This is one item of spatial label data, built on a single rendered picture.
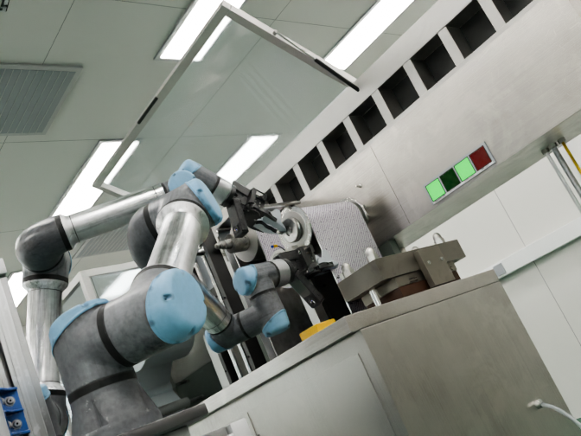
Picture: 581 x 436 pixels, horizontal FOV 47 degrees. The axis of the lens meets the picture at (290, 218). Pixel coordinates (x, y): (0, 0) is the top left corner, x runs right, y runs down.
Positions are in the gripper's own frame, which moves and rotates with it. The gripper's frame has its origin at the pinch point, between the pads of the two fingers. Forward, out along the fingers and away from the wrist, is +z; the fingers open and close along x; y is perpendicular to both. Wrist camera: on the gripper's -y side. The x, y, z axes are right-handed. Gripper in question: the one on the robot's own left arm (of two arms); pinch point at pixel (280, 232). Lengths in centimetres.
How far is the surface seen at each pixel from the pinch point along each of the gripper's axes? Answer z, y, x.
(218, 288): -2.9, -8.1, 29.4
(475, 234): 198, 185, 105
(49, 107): -80, 133, 151
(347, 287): 16.7, -19.0, -14.8
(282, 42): -25, 52, -21
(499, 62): 21, 33, -69
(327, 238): 11.7, -0.1, -8.2
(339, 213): 14.6, 12.0, -8.2
